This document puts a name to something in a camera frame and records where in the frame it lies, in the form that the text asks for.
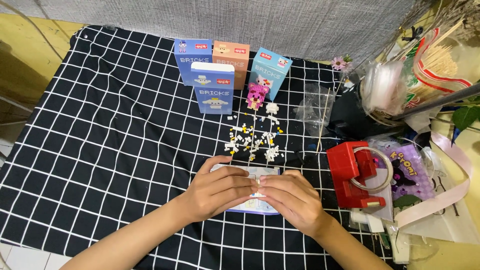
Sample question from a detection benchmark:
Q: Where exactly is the pile of small loose bricks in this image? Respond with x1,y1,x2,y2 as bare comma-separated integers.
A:
224,111,286,163

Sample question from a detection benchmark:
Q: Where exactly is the person's right hand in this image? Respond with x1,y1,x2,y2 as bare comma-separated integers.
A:
258,169,334,239

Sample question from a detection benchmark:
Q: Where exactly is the clear plastic bag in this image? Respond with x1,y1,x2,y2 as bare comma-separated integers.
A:
295,83,337,136

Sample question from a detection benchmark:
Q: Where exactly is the red tape dispenser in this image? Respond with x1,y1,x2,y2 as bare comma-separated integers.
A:
326,141,387,209

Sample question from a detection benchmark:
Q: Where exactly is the roll of clear plastic film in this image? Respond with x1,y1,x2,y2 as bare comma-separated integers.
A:
359,60,409,117

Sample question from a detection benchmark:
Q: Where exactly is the black white checked cloth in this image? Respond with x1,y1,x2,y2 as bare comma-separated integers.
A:
0,25,407,270

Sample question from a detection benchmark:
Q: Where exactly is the blue brick box white flap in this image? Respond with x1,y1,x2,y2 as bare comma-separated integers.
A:
190,62,235,115

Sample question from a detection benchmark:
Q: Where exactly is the pink ribbon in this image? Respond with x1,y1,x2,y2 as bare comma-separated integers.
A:
394,131,474,229

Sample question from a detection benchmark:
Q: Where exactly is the light blue brick box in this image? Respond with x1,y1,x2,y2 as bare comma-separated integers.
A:
249,47,293,102

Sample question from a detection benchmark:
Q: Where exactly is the grey metal pole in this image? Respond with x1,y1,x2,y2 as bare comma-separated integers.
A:
392,82,480,121

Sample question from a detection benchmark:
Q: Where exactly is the pink artificial flower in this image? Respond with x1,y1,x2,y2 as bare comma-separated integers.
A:
331,55,353,72

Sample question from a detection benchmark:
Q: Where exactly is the green leaf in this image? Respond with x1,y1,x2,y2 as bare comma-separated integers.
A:
451,105,480,132

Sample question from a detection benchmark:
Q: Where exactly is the grey fabric curtain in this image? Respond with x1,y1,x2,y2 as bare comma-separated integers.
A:
0,0,436,65

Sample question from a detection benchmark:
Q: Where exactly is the thin wooden skewer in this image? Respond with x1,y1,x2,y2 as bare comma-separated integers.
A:
316,88,331,154

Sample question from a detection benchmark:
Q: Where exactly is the bag of wooden skewers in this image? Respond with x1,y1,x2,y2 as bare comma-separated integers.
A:
403,20,475,109

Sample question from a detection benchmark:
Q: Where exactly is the brick instruction leaflet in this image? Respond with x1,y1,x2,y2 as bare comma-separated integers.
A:
211,163,281,216

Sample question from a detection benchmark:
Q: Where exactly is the small white brick assembly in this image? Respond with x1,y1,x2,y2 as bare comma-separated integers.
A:
252,179,266,198

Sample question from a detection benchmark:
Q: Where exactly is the orange brick box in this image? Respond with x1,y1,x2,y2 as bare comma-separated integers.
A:
212,40,251,91

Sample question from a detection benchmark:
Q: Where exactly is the clear tape roll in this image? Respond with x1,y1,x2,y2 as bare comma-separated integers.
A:
349,146,394,195

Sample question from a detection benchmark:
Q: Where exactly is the purple cartoon pouch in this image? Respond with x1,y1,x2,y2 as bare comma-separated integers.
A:
382,144,437,201

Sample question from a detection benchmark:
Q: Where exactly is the person's left hand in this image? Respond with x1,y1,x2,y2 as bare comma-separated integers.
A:
182,155,260,224

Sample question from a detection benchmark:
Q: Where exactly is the blue brick box purple figure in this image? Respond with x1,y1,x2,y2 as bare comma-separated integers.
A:
173,38,213,87

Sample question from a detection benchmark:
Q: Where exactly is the pink brick bear figure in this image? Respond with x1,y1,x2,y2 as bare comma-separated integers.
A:
245,83,270,111

